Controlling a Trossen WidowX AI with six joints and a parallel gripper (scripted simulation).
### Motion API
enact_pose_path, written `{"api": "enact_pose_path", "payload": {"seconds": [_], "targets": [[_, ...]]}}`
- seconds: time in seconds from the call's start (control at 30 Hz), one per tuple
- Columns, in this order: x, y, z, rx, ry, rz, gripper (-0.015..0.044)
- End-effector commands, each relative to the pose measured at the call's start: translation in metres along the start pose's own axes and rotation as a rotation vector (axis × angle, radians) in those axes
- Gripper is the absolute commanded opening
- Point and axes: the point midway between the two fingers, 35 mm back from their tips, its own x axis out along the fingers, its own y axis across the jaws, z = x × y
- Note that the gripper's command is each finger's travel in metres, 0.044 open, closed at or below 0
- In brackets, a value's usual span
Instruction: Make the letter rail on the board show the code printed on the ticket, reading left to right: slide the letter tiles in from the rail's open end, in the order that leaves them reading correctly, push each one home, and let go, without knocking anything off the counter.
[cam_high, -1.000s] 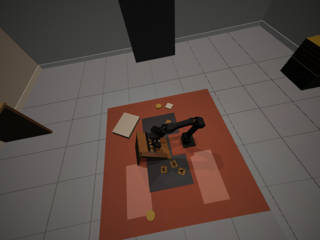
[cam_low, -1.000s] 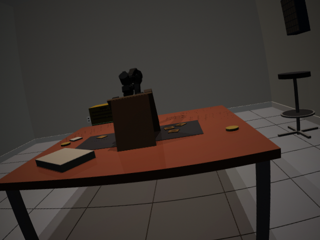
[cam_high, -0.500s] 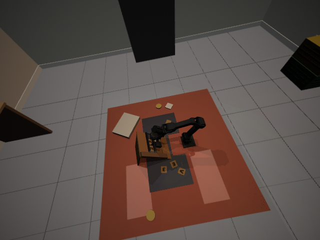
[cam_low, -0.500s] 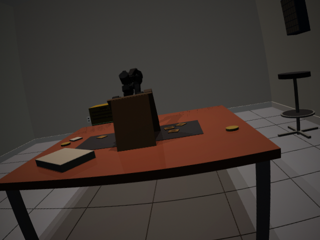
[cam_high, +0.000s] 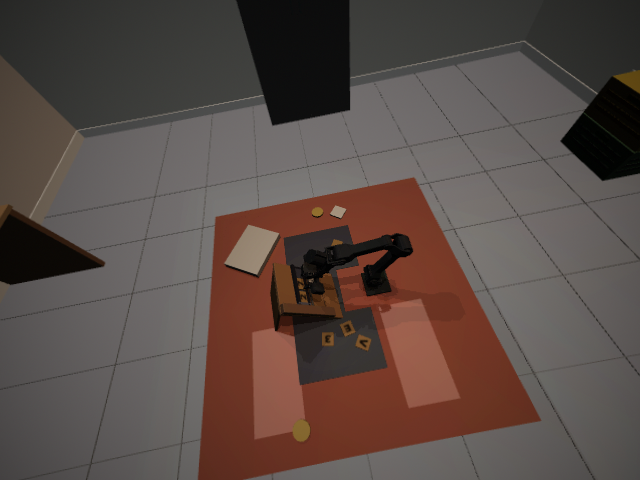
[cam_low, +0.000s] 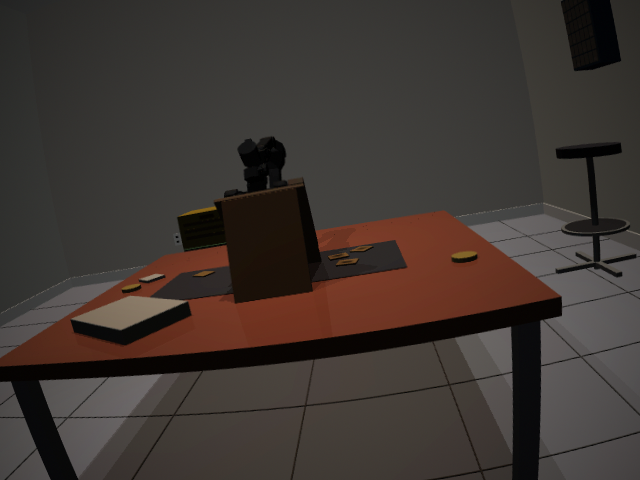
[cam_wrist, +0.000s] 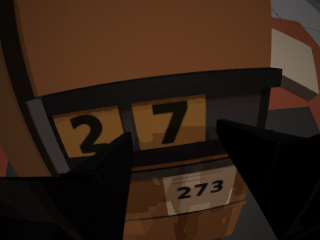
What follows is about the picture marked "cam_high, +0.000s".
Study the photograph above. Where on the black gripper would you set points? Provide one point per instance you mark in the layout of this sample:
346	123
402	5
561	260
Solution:
316	286

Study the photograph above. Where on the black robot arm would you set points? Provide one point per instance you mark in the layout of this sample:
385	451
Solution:
344	253

